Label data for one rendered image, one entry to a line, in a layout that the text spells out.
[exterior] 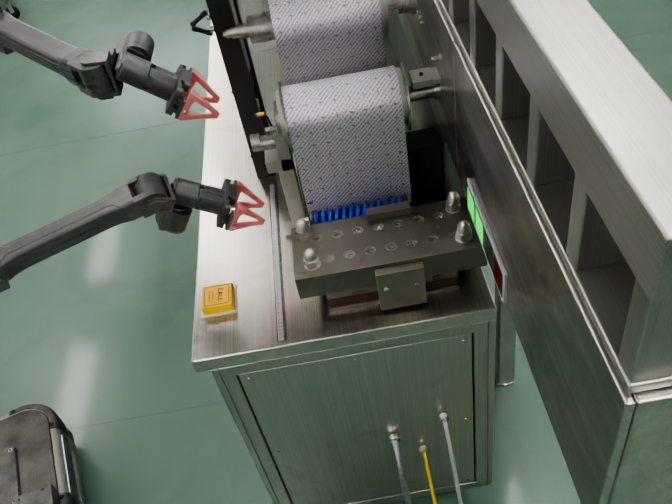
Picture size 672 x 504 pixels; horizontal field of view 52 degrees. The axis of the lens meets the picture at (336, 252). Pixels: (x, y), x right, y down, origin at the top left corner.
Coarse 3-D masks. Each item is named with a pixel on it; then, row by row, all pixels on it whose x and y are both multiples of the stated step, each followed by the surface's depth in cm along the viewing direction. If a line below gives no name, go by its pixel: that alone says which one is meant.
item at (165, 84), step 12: (156, 72) 133; (168, 72) 135; (180, 72) 137; (156, 84) 134; (168, 84) 134; (180, 84) 134; (156, 96) 137; (168, 96) 136; (180, 96) 133; (168, 108) 135
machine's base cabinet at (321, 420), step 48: (432, 336) 150; (480, 336) 152; (240, 384) 156; (288, 384) 158; (336, 384) 159; (384, 384) 161; (432, 384) 164; (480, 384) 165; (240, 432) 169; (288, 432) 171; (336, 432) 174; (384, 432) 176; (432, 432) 179; (480, 432) 181; (288, 480) 188; (336, 480) 191; (384, 480) 194; (432, 480) 197; (480, 480) 199
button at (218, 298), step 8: (208, 288) 159; (216, 288) 159; (224, 288) 158; (232, 288) 159; (208, 296) 157; (216, 296) 157; (224, 296) 157; (232, 296) 157; (208, 304) 156; (216, 304) 155; (224, 304) 155; (232, 304) 156; (208, 312) 156; (216, 312) 156
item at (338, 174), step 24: (336, 144) 144; (360, 144) 144; (384, 144) 145; (312, 168) 148; (336, 168) 148; (360, 168) 149; (384, 168) 150; (408, 168) 150; (312, 192) 152; (336, 192) 153; (360, 192) 153; (384, 192) 154; (408, 192) 155
